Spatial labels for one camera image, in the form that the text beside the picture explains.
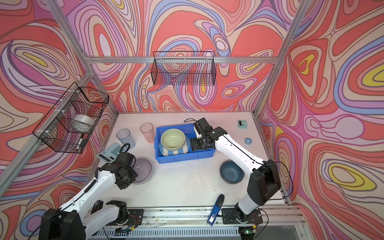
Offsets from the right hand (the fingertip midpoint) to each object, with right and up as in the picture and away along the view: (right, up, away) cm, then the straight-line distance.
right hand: (198, 148), depth 83 cm
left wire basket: (-61, +14, -13) cm, 64 cm away
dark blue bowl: (+19, -15, +4) cm, 25 cm away
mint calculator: (-56, -6, +11) cm, 57 cm away
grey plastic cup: (-46, +6, +11) cm, 48 cm away
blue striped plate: (-10, -4, +11) cm, 15 cm away
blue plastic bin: (-6, +10, +14) cm, 18 cm away
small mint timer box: (+34, +14, +27) cm, 46 cm away
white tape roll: (-56, +14, -12) cm, 59 cm away
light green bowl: (-16, +3, +15) cm, 22 cm away
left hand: (-35, -17, +1) cm, 39 cm away
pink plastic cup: (-32, +10, +10) cm, 35 cm away
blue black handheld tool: (+8, -30, -10) cm, 33 cm away
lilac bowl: (-32, -13, +6) cm, 36 cm away
